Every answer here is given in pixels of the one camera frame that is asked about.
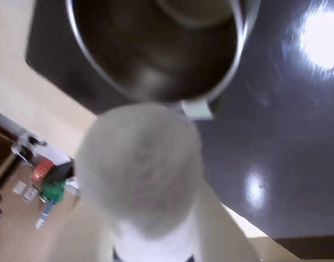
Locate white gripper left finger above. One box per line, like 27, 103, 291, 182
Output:
45, 195, 116, 262

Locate blue and white tool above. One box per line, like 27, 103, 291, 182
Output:
34, 198, 57, 230

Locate red box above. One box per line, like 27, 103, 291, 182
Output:
31, 158, 52, 181

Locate pale green steel mug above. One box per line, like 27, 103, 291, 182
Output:
65, 0, 262, 121

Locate green bag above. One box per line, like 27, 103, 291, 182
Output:
40, 179, 67, 203

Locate white gauze roll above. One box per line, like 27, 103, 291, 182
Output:
73, 101, 204, 256

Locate black box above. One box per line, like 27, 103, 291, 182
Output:
49, 160, 75, 186

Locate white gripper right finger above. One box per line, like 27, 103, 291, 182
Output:
192, 188, 263, 262

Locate dark wooden furniture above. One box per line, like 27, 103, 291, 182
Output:
0, 109, 19, 192

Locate black table mat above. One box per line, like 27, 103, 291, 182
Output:
24, 0, 334, 262

